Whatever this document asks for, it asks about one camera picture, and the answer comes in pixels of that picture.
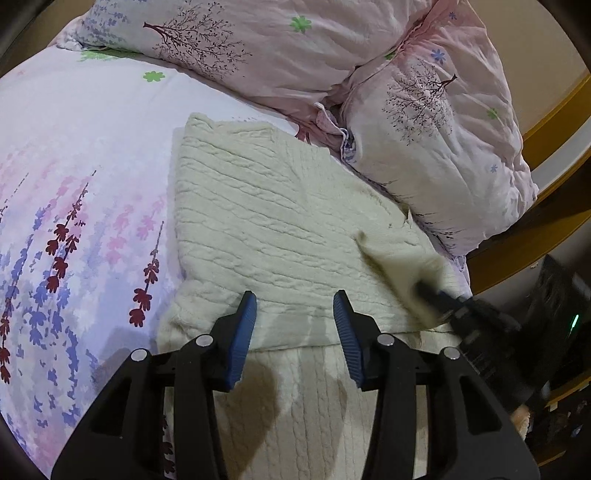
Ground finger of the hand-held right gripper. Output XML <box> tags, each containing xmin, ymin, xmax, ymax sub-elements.
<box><xmin>412</xmin><ymin>281</ymin><xmax>463</xmax><ymax>325</ymax></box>

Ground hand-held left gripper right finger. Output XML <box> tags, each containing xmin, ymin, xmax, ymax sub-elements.
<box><xmin>332</xmin><ymin>290</ymin><xmax>541</xmax><ymax>480</ymax></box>

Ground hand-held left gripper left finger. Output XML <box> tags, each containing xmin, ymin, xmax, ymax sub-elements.
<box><xmin>51</xmin><ymin>291</ymin><xmax>257</xmax><ymax>480</ymax></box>

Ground cream knit sweater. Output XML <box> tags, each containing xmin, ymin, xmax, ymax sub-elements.
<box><xmin>156</xmin><ymin>113</ymin><xmax>468</xmax><ymax>480</ymax></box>

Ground small pink floral pillow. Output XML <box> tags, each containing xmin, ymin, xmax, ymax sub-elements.
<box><xmin>339</xmin><ymin>9</ymin><xmax>541</xmax><ymax>257</ymax></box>

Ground floral bed sheet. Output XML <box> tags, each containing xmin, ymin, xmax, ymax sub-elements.
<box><xmin>0</xmin><ymin>44</ymin><xmax>472</xmax><ymax>480</ymax></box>

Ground large pink floral pillow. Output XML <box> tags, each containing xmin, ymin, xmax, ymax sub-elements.
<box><xmin>71</xmin><ymin>0</ymin><xmax>439</xmax><ymax>116</ymax></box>

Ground yellow wooden bed frame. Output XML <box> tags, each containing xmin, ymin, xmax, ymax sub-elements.
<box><xmin>466</xmin><ymin>69</ymin><xmax>591</xmax><ymax>296</ymax></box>

